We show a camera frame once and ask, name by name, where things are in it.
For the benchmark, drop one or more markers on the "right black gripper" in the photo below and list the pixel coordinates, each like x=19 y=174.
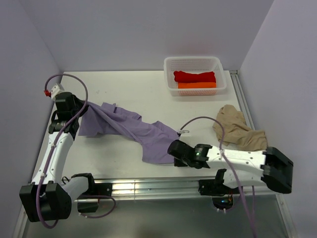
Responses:
x=177 y=162

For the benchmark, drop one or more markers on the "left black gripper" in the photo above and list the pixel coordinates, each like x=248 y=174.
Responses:
x=80 y=102

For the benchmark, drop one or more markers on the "lilac t shirt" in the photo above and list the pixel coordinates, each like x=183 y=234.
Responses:
x=155 y=138

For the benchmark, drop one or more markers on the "white plastic basket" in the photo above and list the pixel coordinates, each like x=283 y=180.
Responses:
x=194 y=65

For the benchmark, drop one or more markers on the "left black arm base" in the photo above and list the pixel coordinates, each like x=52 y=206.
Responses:
x=100 y=189

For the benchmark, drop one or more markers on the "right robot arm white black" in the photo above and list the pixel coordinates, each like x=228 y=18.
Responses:
x=235 y=169

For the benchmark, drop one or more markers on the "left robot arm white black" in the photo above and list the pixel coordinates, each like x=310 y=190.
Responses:
x=45 y=198

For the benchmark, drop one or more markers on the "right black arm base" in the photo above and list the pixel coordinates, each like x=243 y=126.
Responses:
x=215 y=187

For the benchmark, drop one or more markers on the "beige t shirt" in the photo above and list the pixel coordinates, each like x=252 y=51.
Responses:
x=237 y=132

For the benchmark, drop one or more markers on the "rolled orange t shirt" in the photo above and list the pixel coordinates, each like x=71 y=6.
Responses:
x=197 y=85

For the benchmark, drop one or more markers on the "rolled red t shirt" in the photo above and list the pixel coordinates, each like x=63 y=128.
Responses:
x=184 y=77

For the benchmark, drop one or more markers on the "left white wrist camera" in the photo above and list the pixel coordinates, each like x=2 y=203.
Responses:
x=56 y=89

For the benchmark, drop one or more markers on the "aluminium frame rails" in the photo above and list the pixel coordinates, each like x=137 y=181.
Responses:
x=115 y=160

